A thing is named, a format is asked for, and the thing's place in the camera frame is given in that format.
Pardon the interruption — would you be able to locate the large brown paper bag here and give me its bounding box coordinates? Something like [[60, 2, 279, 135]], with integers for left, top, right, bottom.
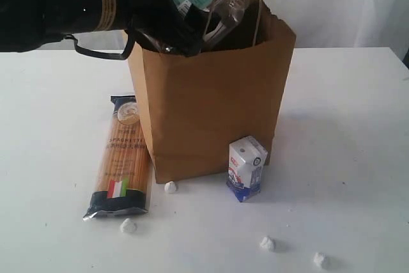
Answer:
[[128, 0, 296, 183]]

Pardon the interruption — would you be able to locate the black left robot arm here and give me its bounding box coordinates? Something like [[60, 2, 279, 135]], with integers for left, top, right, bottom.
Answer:
[[1, 0, 205, 60]]

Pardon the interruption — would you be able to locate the white crumb at front right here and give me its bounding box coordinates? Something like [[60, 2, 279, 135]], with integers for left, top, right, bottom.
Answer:
[[313, 252, 329, 269]]

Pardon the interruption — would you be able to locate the white backdrop curtain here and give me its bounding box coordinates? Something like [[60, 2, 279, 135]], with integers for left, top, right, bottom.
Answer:
[[0, 0, 409, 70]]

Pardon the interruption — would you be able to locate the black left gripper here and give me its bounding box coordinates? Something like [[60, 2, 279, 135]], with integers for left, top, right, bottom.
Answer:
[[127, 0, 208, 57]]

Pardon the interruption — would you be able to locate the spaghetti packet with Italian flag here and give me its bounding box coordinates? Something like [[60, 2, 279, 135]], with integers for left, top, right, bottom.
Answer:
[[83, 95, 150, 221]]

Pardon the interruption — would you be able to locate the small blue white milk carton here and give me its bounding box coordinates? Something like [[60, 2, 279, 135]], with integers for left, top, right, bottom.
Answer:
[[226, 136, 268, 202]]

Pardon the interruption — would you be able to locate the white crumb near spaghetti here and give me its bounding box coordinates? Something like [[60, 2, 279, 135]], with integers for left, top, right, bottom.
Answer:
[[120, 218, 137, 234]]

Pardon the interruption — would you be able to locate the white crumb behind jar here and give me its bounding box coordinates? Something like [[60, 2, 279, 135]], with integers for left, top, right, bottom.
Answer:
[[164, 181, 178, 194]]

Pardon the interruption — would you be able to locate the white crumb near jar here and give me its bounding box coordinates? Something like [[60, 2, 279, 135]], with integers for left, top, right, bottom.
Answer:
[[259, 236, 276, 252]]

